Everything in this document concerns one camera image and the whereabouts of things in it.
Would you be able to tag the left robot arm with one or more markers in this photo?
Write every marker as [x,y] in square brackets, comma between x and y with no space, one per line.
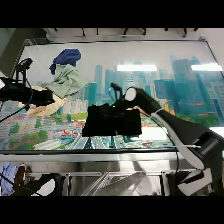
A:
[16,91]

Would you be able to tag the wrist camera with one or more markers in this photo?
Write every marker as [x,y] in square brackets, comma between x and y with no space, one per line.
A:
[115,89]
[23,65]

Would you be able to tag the beige garment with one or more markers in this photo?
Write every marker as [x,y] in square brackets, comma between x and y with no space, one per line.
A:
[46,108]

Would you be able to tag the pale green garment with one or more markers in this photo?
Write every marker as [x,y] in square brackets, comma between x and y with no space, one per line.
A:
[68,81]

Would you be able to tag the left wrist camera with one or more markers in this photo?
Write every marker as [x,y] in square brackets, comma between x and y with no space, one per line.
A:
[23,65]

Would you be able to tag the light blue garment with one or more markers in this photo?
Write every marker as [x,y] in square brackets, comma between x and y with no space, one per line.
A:
[6,176]

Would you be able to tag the black T-shirt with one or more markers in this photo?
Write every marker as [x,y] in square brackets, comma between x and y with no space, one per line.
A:
[111,121]

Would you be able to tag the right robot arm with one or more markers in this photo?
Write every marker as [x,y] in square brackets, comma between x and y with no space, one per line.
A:
[186,133]

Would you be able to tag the silver frame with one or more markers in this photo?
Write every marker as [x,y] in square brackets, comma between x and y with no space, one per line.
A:
[110,166]

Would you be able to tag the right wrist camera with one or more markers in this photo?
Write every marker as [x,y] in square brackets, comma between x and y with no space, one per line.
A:
[115,89]

